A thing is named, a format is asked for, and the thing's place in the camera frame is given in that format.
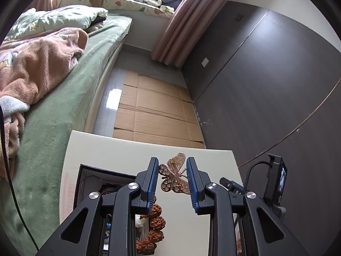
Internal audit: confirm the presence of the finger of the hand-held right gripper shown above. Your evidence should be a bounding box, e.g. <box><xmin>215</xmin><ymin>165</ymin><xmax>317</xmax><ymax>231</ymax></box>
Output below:
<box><xmin>220</xmin><ymin>177</ymin><xmax>244</xmax><ymax>196</ymax></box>

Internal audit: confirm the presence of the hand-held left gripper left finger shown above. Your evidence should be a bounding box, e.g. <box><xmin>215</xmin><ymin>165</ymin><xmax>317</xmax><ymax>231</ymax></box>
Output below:
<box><xmin>36</xmin><ymin>157</ymin><xmax>160</xmax><ymax>256</ymax></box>

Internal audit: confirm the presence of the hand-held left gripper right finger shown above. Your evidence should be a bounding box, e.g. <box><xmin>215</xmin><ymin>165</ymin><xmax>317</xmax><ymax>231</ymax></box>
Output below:
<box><xmin>186</xmin><ymin>157</ymin><xmax>309</xmax><ymax>256</ymax></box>

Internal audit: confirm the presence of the gold butterfly brooch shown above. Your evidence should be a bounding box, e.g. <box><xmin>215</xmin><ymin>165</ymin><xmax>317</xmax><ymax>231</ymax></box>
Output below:
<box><xmin>159</xmin><ymin>152</ymin><xmax>191</xmax><ymax>195</ymax></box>

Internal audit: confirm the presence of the brown seed bead bracelet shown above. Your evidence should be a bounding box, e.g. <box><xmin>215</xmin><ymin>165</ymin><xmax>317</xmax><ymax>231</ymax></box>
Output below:
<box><xmin>134</xmin><ymin>204</ymin><xmax>166</xmax><ymax>255</ymax></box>

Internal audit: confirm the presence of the black jewelry box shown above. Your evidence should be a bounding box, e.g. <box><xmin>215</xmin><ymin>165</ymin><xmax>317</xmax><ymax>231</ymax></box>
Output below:
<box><xmin>76</xmin><ymin>164</ymin><xmax>137</xmax><ymax>256</ymax></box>

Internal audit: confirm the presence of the flattened cardboard sheet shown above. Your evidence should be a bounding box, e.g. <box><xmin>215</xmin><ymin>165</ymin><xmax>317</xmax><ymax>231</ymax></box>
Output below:
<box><xmin>113</xmin><ymin>71</ymin><xmax>205</xmax><ymax>150</ymax></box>

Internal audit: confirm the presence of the green bed mattress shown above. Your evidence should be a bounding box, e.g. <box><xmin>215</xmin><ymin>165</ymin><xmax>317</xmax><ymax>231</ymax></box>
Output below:
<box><xmin>0</xmin><ymin>15</ymin><xmax>133</xmax><ymax>256</ymax></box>

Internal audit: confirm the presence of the peach fleece blanket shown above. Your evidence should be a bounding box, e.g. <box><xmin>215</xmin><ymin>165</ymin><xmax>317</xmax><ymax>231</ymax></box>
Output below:
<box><xmin>0</xmin><ymin>27</ymin><xmax>89</xmax><ymax>176</ymax></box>

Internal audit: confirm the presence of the black garment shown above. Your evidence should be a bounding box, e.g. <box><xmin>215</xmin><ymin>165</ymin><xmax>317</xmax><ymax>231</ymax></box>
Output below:
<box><xmin>89</xmin><ymin>16</ymin><xmax>107</xmax><ymax>29</ymax></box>

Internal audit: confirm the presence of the printed window seat cushion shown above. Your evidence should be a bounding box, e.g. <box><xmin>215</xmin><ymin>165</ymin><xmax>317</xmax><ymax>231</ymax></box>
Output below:
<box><xmin>57</xmin><ymin>0</ymin><xmax>175</xmax><ymax>19</ymax></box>

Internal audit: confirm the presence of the green floral pillow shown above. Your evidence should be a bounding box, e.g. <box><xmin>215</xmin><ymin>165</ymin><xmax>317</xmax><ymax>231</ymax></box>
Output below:
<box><xmin>5</xmin><ymin>5</ymin><xmax>109</xmax><ymax>40</ymax></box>

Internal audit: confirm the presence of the black cable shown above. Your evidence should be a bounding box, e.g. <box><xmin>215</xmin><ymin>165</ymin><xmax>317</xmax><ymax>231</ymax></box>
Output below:
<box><xmin>0</xmin><ymin>106</ymin><xmax>39</xmax><ymax>250</ymax></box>
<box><xmin>244</xmin><ymin>161</ymin><xmax>272</xmax><ymax>192</ymax></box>

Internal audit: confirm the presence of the white bed frame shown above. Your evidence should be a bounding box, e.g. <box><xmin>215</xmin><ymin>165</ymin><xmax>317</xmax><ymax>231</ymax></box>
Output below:
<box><xmin>85</xmin><ymin>44</ymin><xmax>124</xmax><ymax>134</ymax></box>

